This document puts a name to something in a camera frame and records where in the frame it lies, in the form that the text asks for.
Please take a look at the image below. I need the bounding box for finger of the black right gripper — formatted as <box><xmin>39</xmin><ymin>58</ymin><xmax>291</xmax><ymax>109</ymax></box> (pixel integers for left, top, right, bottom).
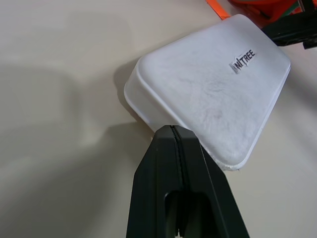
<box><xmin>262</xmin><ymin>9</ymin><xmax>317</xmax><ymax>49</ymax></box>

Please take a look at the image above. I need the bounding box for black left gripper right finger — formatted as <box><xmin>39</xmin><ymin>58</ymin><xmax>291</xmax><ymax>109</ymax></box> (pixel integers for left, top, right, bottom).
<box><xmin>173</xmin><ymin>125</ymin><xmax>245</xmax><ymax>238</ymax></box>

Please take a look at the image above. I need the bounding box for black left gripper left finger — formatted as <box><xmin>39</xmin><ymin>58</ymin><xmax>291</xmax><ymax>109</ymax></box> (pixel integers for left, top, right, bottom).
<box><xmin>125</xmin><ymin>124</ymin><xmax>184</xmax><ymax>238</ymax></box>

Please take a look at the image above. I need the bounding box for white plastic box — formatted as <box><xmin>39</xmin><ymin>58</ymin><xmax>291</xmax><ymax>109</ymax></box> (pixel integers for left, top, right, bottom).
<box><xmin>123</xmin><ymin>14</ymin><xmax>291</xmax><ymax>173</ymax></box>

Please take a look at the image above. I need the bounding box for orange and teal backpack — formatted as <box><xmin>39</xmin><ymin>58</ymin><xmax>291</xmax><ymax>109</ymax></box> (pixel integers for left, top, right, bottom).
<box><xmin>206</xmin><ymin>0</ymin><xmax>304</xmax><ymax>29</ymax></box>

